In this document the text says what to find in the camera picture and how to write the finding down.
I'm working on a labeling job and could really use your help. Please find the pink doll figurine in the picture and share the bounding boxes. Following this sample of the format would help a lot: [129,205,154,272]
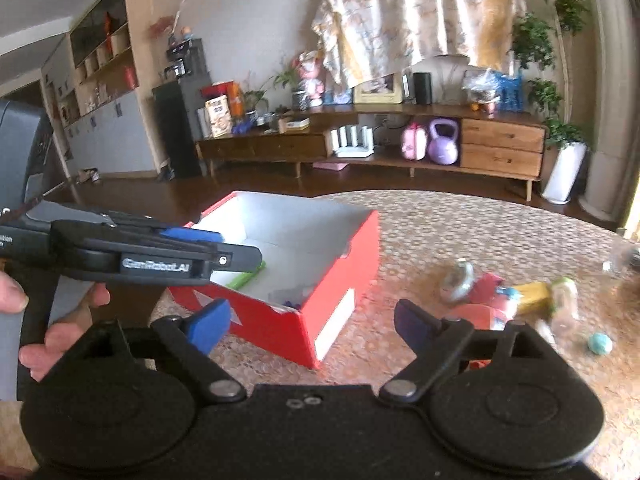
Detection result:
[295,51,324,107]

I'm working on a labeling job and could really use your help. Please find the floral hanging cloth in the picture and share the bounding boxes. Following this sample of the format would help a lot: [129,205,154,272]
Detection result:
[311,0,526,88]

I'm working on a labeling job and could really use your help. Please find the black cabinet with coffee machine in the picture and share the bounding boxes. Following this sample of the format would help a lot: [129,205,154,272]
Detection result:
[152,38,212,179]

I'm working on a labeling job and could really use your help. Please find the black smart speaker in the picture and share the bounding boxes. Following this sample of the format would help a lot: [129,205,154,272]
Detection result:
[412,72,433,106]

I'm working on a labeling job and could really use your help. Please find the white wifi router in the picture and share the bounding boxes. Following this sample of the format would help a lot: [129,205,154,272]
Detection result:
[330,125,374,158]

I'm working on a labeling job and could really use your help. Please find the clear jar green label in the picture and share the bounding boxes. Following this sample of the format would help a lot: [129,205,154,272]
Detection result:
[549,278,579,336]

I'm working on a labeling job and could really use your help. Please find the purple kettlebell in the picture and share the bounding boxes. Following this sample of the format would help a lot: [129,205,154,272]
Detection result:
[427,118,459,166]

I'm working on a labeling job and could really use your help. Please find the wooden wall shelf unit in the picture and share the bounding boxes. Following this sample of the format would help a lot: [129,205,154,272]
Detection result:
[41,0,165,178]

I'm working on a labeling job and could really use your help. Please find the wooden picture frame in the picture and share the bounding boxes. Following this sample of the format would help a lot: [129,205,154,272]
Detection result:
[354,74,404,104]

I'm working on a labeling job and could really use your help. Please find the pink toy case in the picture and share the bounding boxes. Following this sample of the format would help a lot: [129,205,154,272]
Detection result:
[400,122,428,160]

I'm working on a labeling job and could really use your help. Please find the red cardboard box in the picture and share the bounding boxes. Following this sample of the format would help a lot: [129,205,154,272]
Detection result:
[169,192,380,368]

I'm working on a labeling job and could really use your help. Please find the small teal ball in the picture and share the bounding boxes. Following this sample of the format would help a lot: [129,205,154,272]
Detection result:
[588,333,614,356]

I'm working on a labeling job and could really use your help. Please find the white standing air conditioner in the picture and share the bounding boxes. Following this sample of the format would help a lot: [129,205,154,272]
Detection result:
[580,0,639,223]

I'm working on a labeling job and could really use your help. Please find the yellow box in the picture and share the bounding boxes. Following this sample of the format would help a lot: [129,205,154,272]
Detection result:
[514,282,551,315]

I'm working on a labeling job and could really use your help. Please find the person's left hand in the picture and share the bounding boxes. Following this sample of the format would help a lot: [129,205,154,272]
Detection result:
[1,272,111,382]

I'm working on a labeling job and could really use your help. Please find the plastic bag of fruit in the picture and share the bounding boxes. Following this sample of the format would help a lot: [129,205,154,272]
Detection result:
[462,68,500,115]

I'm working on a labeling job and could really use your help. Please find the tall green potted plant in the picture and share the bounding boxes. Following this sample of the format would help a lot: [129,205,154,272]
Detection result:
[511,0,588,205]

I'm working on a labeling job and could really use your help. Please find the green toy piece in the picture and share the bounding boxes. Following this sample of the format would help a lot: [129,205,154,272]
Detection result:
[226,261,266,290]

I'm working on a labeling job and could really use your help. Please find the orange illustrated book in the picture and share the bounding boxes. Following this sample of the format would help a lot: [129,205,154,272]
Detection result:
[205,96,233,138]

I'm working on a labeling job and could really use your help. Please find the long wooden tv console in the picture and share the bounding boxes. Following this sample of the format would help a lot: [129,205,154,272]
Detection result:
[196,104,544,188]

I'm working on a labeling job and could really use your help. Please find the blue white rabbit toy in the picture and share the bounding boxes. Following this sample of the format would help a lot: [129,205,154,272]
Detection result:
[444,286,524,334]

